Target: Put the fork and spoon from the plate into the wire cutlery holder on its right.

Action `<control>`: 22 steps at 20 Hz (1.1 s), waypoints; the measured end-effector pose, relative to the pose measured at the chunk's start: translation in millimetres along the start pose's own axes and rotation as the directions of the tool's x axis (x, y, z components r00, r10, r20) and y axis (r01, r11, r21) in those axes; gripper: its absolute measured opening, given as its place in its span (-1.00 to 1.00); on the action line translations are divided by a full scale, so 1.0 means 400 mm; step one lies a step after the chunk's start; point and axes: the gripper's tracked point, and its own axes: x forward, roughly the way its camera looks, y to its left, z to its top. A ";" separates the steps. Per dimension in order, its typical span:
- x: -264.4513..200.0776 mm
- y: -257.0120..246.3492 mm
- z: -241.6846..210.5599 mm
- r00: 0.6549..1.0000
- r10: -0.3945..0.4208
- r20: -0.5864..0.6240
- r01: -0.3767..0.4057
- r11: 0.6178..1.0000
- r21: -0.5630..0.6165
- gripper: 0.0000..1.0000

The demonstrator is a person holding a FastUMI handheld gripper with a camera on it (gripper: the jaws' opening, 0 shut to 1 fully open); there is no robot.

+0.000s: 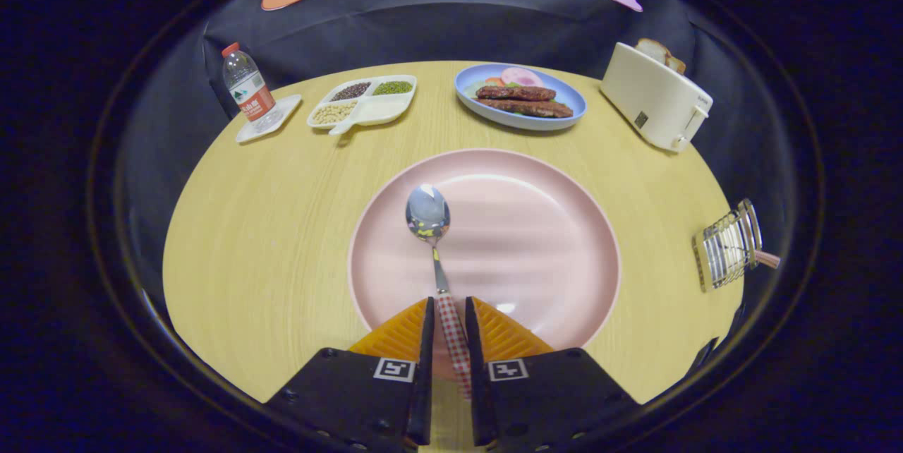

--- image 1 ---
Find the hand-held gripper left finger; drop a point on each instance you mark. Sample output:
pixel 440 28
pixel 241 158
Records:
pixel 353 396

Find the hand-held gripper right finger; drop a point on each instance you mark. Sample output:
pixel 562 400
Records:
pixel 550 396

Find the pink plate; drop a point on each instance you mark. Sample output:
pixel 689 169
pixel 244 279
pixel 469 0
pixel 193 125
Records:
pixel 529 241

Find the blue plate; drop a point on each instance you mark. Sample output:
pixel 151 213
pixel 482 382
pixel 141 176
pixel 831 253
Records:
pixel 522 123

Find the yellow soybeans pile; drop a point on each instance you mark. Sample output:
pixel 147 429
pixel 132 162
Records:
pixel 334 112

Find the brown meat strip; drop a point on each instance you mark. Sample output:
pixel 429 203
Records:
pixel 529 109
pixel 515 93

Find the white divided tray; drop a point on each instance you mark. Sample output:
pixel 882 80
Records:
pixel 384 109

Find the white square coaster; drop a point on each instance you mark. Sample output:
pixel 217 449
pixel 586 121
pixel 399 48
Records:
pixel 286 111

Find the dark beans pile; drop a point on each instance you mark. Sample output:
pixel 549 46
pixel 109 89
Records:
pixel 350 91

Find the green beans pile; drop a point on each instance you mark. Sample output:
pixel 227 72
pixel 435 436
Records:
pixel 392 87

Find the white toaster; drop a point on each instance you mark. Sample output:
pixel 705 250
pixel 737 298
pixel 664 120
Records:
pixel 649 100

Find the green lettuce leaf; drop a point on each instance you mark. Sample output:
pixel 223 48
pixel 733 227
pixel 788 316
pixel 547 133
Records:
pixel 513 85

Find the orange carrot slice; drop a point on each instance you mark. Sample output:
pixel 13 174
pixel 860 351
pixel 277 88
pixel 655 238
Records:
pixel 494 81

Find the pink ham slice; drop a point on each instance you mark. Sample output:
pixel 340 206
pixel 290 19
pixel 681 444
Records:
pixel 522 76

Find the clear water bottle red label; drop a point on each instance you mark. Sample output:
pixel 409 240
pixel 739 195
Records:
pixel 247 89

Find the toasted bread slice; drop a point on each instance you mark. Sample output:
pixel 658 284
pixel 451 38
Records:
pixel 675 63
pixel 652 51

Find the black backdrop cloth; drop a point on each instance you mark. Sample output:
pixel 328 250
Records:
pixel 423 22

